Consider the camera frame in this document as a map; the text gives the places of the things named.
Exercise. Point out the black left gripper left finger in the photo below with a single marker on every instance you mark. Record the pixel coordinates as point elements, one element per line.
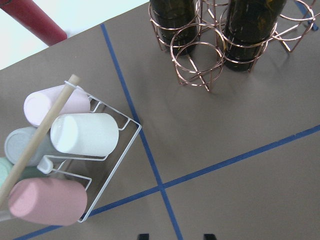
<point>143,236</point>

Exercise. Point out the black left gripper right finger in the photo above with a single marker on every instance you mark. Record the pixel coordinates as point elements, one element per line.
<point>209,236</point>

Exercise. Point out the white cup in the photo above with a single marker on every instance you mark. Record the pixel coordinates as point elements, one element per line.
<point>88,134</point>

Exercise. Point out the mint green cup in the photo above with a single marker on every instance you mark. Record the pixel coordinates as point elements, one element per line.
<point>29,172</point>

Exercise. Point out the grey cup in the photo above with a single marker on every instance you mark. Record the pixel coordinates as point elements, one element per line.
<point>17,141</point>

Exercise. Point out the light pink cup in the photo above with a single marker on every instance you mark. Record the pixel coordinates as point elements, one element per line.
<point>37,104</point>

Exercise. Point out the dark wine bottle right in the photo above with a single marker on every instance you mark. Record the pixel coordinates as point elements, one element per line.
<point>248,22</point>

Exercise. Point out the dark wine bottle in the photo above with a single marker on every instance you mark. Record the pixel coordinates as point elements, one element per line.
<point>171,16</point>
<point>248,22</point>

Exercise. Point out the dark wine bottle left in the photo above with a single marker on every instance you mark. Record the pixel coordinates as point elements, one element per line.
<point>171,16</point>

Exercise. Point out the red bottle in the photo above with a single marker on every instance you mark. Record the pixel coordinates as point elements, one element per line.
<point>35,20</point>

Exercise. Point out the white wire cup rack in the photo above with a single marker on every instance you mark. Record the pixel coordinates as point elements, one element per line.
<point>92,172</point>

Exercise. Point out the copper wire bottle rack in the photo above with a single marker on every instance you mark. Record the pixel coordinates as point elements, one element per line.
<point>204,64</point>

